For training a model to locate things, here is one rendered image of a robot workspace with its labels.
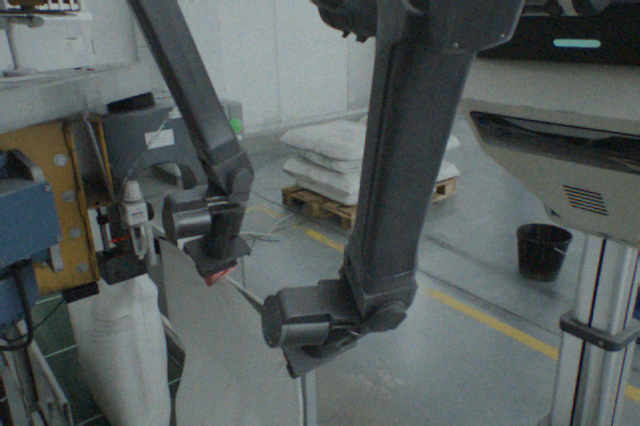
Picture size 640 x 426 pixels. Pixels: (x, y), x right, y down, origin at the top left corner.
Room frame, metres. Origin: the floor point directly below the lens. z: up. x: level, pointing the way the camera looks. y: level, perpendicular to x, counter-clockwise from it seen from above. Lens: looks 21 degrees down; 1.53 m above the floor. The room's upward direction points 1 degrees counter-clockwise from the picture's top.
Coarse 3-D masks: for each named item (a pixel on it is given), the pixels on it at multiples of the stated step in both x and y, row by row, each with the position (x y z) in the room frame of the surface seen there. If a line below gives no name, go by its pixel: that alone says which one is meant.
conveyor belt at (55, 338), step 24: (48, 312) 1.93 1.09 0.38; (48, 336) 1.76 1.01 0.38; (72, 336) 1.75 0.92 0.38; (48, 360) 1.61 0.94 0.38; (72, 360) 1.60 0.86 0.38; (168, 360) 1.58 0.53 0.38; (72, 384) 1.48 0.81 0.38; (168, 384) 1.46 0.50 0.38; (72, 408) 1.37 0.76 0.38; (96, 408) 1.36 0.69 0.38
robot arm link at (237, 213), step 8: (216, 208) 0.79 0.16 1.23; (224, 208) 0.80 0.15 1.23; (232, 208) 0.80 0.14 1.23; (240, 208) 0.81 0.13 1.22; (216, 216) 0.80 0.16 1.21; (224, 216) 0.79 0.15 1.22; (232, 216) 0.80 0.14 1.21; (240, 216) 0.81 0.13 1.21; (216, 224) 0.80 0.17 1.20; (224, 224) 0.80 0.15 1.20; (232, 224) 0.80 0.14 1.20; (240, 224) 0.82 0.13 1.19; (216, 232) 0.81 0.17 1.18; (224, 232) 0.81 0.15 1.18; (232, 232) 0.81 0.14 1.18
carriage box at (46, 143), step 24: (48, 120) 0.97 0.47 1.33; (0, 144) 0.89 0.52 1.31; (24, 144) 0.91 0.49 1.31; (48, 144) 0.93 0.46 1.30; (72, 144) 0.95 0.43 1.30; (48, 168) 0.93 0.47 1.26; (72, 168) 0.95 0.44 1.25; (72, 192) 0.95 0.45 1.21; (72, 216) 0.94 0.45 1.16; (72, 240) 0.94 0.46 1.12; (72, 264) 0.93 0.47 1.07; (96, 264) 0.95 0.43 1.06; (48, 288) 0.90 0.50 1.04
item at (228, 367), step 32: (160, 256) 1.02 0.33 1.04; (192, 288) 0.94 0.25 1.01; (224, 288) 0.84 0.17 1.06; (192, 320) 0.95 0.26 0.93; (224, 320) 0.85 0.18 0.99; (256, 320) 0.71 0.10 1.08; (192, 352) 0.94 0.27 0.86; (224, 352) 0.86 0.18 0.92; (256, 352) 0.72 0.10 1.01; (192, 384) 0.88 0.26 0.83; (224, 384) 0.84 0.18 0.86; (256, 384) 0.73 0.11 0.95; (288, 384) 0.65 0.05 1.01; (192, 416) 0.83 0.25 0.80; (224, 416) 0.78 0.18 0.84; (256, 416) 0.73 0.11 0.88; (288, 416) 0.65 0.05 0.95
